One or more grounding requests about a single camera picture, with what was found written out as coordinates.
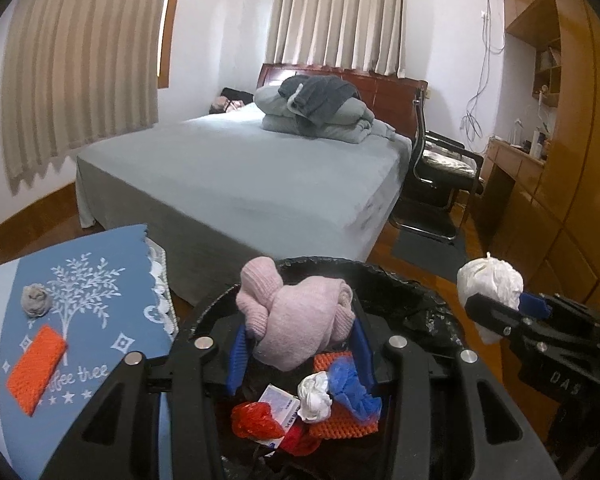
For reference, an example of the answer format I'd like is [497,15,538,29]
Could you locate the white plastic bag ball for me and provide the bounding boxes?
[456,252,524,345]

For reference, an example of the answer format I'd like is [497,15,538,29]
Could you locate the white cloth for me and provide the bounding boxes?
[296,372,333,423]

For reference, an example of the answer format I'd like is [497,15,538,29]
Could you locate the red plastic bag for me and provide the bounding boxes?
[230,402,286,443]

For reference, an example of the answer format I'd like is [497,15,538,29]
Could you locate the large orange foam net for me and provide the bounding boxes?
[307,352,381,440]

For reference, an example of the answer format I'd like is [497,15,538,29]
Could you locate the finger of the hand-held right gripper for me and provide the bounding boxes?
[464,292,526,337]
[519,291,553,320]

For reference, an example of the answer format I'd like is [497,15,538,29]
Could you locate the white wall cables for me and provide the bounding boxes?
[460,0,506,141]

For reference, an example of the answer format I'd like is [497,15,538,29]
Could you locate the wooden desk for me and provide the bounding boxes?
[480,135,548,261]

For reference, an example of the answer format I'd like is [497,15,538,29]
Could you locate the dark grey floor mat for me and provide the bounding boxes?
[391,227,468,281]

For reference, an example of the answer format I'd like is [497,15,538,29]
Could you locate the black bag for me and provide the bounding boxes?
[209,87,257,115]

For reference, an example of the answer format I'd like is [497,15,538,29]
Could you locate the trash bin with black liner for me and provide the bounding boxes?
[170,256,566,480]

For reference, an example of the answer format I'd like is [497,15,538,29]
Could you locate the dark grey clothes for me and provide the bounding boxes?
[278,75,363,126]

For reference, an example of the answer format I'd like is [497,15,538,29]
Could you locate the white printed cardboard box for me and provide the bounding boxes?
[257,384,301,448]

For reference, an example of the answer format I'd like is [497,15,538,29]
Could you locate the bed with grey sheet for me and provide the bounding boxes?
[75,105,413,306]

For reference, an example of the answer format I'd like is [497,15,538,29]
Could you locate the beige curtain beside bed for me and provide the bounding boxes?
[0,0,178,196]

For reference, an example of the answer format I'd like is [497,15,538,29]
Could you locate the pink sock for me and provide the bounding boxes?
[235,256,357,372]

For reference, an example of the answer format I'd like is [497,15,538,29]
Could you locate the red wooden headboard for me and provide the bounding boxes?
[256,62,428,141]

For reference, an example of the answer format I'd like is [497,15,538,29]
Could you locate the small orange foam net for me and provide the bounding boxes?
[6,325,68,416]

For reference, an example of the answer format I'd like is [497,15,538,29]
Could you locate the grey crumpled fabric ball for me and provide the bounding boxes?
[21,283,51,318]

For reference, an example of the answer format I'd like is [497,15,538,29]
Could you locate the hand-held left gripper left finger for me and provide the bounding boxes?
[40,322,248,480]

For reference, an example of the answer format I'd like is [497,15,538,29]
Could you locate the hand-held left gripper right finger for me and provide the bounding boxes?
[350,315,563,480]

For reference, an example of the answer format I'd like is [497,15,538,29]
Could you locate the black office chair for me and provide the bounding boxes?
[389,80,486,245]

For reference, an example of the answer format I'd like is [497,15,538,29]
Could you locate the beige curtain behind headboard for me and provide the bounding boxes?
[265,0,413,78]

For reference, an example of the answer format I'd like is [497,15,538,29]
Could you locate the folded grey duvet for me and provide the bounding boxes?
[254,77,398,146]

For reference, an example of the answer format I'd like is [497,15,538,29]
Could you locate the wooden wall cabinet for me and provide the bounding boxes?
[487,0,600,311]

